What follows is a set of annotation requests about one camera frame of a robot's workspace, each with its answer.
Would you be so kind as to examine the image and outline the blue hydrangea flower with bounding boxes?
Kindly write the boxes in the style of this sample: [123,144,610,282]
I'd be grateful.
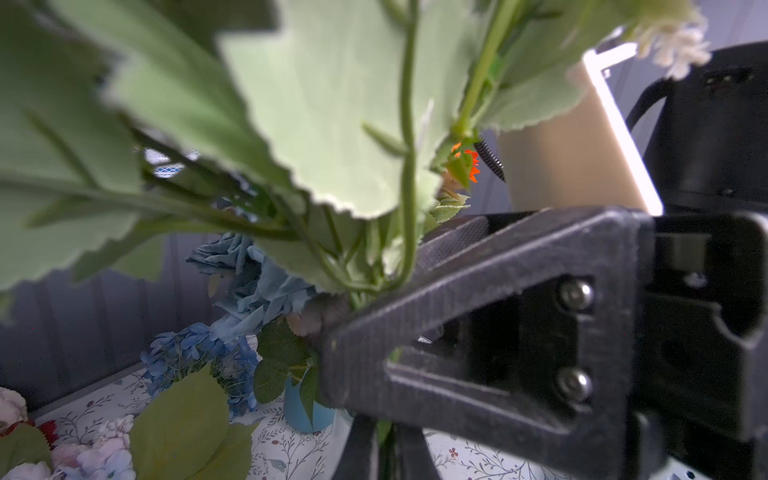
[140,323,259,417]

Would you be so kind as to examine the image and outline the blue ceramic vase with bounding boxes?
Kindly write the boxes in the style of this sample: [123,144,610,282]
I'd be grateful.
[283,374,337,436]

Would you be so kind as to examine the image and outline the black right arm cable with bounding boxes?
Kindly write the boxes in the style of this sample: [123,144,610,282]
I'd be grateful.
[473,139,506,182]

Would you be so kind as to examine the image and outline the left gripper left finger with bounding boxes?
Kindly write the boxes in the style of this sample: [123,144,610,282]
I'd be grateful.
[331,414,379,480]

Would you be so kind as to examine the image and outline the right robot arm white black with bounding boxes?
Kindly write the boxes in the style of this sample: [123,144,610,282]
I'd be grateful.
[318,43,767,479]

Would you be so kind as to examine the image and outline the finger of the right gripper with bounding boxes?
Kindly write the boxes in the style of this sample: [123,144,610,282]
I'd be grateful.
[319,207,656,479]

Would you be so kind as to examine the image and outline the mixed pastel flower bunch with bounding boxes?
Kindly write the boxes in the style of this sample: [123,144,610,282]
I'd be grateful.
[1,387,138,479]

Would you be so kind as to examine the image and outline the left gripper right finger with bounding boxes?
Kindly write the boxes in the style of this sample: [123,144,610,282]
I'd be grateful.
[394,424,440,480]

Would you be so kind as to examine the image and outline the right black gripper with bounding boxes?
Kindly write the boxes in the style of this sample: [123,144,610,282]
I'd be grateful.
[636,212,767,479]

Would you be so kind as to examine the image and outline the blue rose bouquet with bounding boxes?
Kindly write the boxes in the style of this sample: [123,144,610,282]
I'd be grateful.
[181,233,351,348]

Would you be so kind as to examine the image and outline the pastel pink lilac bouquet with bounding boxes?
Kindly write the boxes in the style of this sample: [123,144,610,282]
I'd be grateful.
[1,1,710,312]

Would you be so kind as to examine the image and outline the orange gerbera flower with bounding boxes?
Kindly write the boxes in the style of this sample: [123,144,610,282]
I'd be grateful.
[446,143,480,189]

